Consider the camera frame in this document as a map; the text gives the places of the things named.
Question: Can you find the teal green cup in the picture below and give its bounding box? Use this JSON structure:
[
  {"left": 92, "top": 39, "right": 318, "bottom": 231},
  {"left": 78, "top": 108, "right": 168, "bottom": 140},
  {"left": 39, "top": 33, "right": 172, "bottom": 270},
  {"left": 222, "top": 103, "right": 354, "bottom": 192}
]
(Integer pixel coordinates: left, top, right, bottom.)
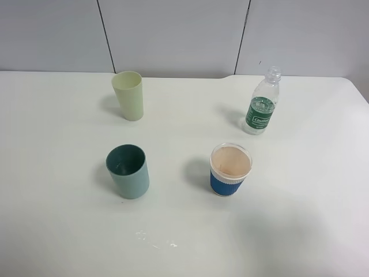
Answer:
[{"left": 106, "top": 144, "right": 149, "bottom": 199}]

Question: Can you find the clear water bottle green label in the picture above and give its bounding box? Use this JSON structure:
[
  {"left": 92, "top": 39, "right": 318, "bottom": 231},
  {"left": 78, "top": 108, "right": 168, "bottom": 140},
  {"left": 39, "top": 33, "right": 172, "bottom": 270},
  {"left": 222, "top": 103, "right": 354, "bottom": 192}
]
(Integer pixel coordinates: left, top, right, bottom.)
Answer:
[{"left": 242, "top": 66, "right": 281, "bottom": 135}]

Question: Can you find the blue sleeved coffee cup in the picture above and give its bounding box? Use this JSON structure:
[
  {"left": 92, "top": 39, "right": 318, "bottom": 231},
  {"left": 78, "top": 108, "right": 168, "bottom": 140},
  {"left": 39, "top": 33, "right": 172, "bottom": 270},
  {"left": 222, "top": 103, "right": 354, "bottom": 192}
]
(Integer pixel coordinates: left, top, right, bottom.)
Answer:
[{"left": 209, "top": 143, "right": 253, "bottom": 197}]

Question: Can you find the pale yellow tall cup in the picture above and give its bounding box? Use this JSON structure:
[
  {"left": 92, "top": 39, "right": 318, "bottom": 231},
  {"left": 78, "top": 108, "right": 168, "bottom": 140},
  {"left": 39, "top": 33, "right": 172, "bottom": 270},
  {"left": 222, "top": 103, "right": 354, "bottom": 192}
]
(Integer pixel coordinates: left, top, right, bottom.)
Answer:
[{"left": 111, "top": 71, "right": 144, "bottom": 121}]

